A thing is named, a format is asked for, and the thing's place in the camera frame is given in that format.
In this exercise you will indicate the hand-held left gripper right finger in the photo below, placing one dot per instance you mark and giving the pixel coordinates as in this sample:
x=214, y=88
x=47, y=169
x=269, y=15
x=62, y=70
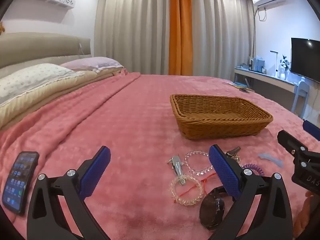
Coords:
x=225, y=172

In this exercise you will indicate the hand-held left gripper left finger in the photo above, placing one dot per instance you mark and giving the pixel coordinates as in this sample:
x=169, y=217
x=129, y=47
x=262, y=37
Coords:
x=96, y=172

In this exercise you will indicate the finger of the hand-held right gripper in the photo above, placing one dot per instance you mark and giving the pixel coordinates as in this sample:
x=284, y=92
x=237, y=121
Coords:
x=311, y=130
x=300, y=152

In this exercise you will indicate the black wristwatch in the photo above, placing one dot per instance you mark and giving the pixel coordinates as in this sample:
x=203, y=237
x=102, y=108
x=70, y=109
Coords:
x=211, y=211

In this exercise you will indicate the brown wicker basket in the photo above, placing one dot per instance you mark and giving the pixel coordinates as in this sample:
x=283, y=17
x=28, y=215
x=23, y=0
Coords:
x=220, y=115

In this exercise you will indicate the person's right hand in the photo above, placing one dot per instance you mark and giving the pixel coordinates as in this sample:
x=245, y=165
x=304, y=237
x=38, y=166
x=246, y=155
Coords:
x=303, y=217

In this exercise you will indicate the light blue hair clip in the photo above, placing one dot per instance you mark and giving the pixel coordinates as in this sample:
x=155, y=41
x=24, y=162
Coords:
x=271, y=158

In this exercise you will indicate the light blue chair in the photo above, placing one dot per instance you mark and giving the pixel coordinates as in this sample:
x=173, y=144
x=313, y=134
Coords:
x=301, y=90

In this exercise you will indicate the pink plush blanket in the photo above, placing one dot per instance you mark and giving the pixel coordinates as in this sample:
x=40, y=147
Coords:
x=125, y=120

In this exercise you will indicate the white and grey desk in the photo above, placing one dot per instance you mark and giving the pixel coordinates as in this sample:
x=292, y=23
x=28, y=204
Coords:
x=270, y=85

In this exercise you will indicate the white vase with flowers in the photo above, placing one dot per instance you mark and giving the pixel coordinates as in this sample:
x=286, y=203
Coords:
x=285, y=67

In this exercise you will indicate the black television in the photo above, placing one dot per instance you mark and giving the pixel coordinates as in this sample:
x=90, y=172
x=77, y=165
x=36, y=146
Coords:
x=306, y=57

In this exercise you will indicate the white desk lamp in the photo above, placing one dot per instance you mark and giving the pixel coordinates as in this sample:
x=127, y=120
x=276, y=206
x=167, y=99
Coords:
x=277, y=62

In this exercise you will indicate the small dark object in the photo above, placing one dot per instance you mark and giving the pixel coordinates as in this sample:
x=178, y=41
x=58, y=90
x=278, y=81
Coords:
x=244, y=90

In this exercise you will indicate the black smartphone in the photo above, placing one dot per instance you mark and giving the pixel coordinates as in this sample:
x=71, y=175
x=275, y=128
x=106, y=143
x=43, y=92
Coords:
x=18, y=180

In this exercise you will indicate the books on desk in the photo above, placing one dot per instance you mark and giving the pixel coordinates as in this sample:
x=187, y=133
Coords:
x=257, y=63

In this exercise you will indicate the beige quilt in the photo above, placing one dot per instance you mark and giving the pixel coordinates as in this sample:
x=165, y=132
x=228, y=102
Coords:
x=50, y=97

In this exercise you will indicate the lilac pillow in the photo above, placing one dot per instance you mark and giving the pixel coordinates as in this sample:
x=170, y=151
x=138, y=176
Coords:
x=92, y=62

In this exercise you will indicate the white floral pillow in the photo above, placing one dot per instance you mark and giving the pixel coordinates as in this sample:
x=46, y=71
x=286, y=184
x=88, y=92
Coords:
x=32, y=80

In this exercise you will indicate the beige curtain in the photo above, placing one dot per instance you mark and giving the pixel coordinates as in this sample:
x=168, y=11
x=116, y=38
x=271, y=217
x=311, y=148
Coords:
x=132, y=27
x=222, y=30

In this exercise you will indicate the beige padded headboard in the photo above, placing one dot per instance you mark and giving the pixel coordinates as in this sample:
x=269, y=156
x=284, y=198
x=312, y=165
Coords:
x=37, y=47

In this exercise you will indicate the orange curtain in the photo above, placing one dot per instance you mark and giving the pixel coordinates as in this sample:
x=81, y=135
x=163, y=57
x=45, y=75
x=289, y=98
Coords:
x=180, y=30

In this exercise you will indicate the white wall shelf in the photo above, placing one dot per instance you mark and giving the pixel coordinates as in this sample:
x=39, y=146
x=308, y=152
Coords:
x=45, y=2

